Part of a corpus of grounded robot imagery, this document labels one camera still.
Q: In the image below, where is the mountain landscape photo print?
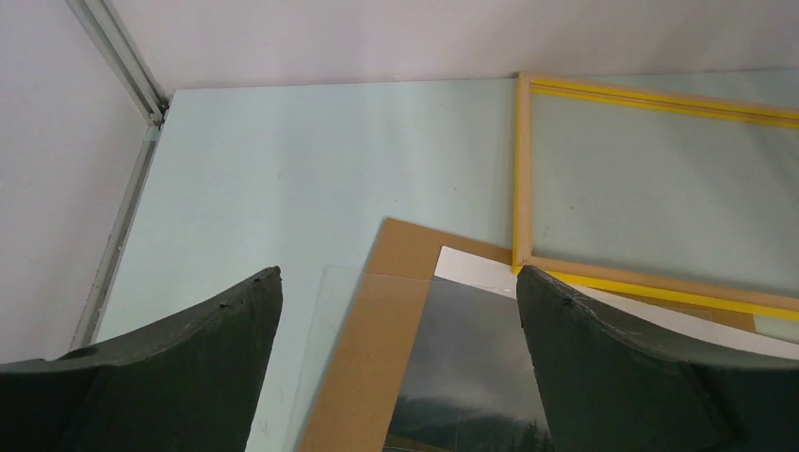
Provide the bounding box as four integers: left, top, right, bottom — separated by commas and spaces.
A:
385, 247, 798, 451

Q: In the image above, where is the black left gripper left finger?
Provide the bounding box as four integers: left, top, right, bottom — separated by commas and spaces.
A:
1, 266, 283, 451

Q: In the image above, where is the yellow wooden picture frame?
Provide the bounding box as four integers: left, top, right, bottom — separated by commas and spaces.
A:
512, 73, 798, 321

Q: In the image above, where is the aluminium corner post left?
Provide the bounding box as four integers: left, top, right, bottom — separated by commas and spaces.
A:
67, 1, 170, 350

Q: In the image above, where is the clear acrylic sheet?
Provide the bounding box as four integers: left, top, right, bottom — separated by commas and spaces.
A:
295, 267, 538, 451

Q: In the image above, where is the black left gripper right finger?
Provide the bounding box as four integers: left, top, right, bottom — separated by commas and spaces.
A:
516, 266, 798, 451

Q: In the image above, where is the brown cardboard backing board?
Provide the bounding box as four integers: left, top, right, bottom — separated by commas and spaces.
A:
299, 218, 749, 451

